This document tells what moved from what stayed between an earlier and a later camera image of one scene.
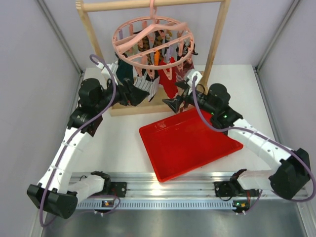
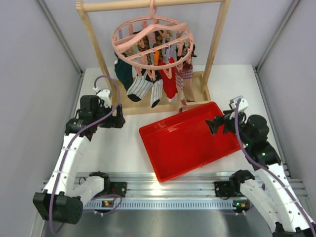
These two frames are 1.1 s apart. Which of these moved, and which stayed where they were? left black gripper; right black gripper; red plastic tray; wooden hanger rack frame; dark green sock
Moved: right black gripper; left black gripper
Stayed: wooden hanger rack frame; dark green sock; red plastic tray
